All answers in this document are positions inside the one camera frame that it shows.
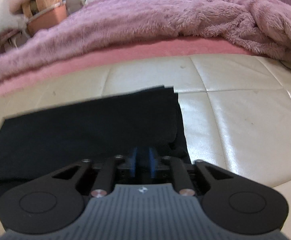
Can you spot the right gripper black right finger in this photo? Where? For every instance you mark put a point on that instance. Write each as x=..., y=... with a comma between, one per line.
x=232, y=202

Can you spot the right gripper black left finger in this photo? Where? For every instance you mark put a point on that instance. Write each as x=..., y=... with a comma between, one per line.
x=54, y=201

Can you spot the black pants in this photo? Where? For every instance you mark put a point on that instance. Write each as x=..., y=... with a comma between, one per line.
x=38, y=143

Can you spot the pink bed sheet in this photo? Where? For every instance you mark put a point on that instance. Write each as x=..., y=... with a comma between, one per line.
x=182, y=46

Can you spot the white cloth on chair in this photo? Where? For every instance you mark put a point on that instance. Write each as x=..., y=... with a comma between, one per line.
x=10, y=23

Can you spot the pink plastic storage bin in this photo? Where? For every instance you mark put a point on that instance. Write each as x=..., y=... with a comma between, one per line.
x=47, y=18

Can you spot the fluffy pink blanket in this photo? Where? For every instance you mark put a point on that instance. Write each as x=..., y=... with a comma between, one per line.
x=261, y=26

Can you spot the brown patterned bag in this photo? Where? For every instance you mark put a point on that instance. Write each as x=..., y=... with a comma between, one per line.
x=33, y=7

